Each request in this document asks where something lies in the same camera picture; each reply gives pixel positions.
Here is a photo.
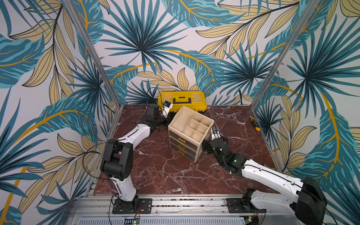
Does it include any beige drawer organizer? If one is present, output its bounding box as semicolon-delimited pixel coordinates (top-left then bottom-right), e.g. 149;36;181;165
168;106;214;163

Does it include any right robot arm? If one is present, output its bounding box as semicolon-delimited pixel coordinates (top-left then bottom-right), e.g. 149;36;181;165
202;136;328;225

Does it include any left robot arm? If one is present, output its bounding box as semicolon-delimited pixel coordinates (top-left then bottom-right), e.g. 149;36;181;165
100;101;173;212

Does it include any yellow black screwdriver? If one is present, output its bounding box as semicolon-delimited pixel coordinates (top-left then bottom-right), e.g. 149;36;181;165
250;117;261;132

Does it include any yellow black toolbox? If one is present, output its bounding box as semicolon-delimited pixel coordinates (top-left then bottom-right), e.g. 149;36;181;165
158;91;207;113

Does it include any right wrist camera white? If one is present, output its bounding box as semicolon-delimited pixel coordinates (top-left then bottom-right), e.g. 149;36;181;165
211;126;222;140

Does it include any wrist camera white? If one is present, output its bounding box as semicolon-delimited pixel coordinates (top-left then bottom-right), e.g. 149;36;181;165
162;101;173;118
211;126;222;140

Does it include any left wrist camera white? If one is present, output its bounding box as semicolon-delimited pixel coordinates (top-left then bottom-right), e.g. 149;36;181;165
162;101;173;118

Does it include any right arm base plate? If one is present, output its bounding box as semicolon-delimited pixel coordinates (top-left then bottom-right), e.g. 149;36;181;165
225;198;266;214

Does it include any left aluminium corner post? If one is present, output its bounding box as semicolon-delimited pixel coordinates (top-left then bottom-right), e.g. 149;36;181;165
63;0;121;109

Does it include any aluminium corner post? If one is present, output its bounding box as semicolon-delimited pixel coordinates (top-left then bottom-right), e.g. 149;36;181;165
251;0;320;109
63;0;121;109

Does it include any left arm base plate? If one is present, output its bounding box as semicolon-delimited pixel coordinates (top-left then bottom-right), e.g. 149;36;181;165
112;198;152;215

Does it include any aluminium front rail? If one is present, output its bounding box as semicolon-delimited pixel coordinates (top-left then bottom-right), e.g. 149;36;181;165
66;192;302;225

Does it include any right aluminium corner post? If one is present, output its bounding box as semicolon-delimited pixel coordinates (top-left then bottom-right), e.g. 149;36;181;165
251;0;320;109

